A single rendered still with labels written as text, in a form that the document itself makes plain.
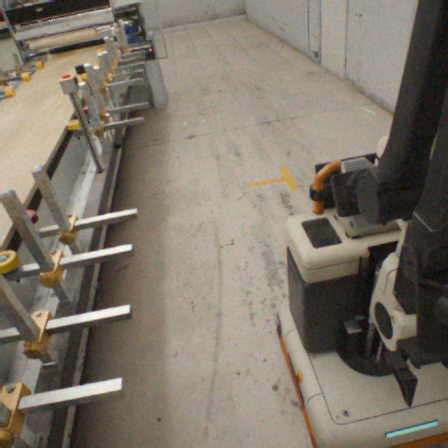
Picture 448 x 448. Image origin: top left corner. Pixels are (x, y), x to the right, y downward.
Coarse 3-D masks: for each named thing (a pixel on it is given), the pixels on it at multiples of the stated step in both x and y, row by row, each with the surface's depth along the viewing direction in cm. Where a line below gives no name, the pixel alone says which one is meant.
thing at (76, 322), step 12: (96, 312) 107; (108, 312) 106; (120, 312) 106; (132, 312) 108; (48, 324) 106; (60, 324) 105; (72, 324) 105; (84, 324) 105; (96, 324) 106; (0, 336) 104; (12, 336) 104
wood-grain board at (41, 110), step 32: (64, 64) 377; (96, 64) 352; (32, 96) 289; (64, 96) 273; (0, 128) 235; (32, 128) 224; (64, 128) 215; (0, 160) 190; (32, 160) 183; (0, 192) 160; (32, 192) 159; (0, 224) 138
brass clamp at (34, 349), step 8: (48, 312) 108; (40, 320) 106; (48, 320) 107; (40, 328) 103; (40, 336) 101; (48, 336) 105; (24, 344) 100; (32, 344) 99; (40, 344) 100; (48, 344) 104; (24, 352) 99; (32, 352) 99; (40, 352) 99
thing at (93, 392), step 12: (96, 384) 86; (108, 384) 85; (120, 384) 85; (36, 396) 85; (48, 396) 85; (60, 396) 84; (72, 396) 84; (84, 396) 84; (96, 396) 84; (108, 396) 85; (24, 408) 83; (36, 408) 84; (48, 408) 85
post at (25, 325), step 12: (0, 276) 89; (0, 288) 88; (0, 300) 90; (12, 300) 92; (12, 312) 93; (24, 312) 96; (24, 324) 96; (24, 336) 99; (36, 336) 100; (48, 348) 105; (48, 360) 106
